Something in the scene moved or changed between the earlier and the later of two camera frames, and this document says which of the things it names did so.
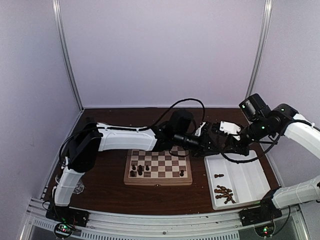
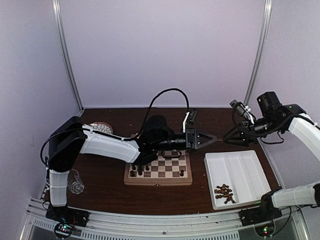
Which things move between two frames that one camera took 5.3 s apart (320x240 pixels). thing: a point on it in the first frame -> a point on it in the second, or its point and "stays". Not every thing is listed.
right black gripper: [239, 148] -> [247, 133]
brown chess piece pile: [226, 194] stays
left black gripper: [204, 145] -> [195, 134]
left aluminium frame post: [57, 12] stays
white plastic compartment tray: [248, 181] stays
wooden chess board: [146, 167] stays
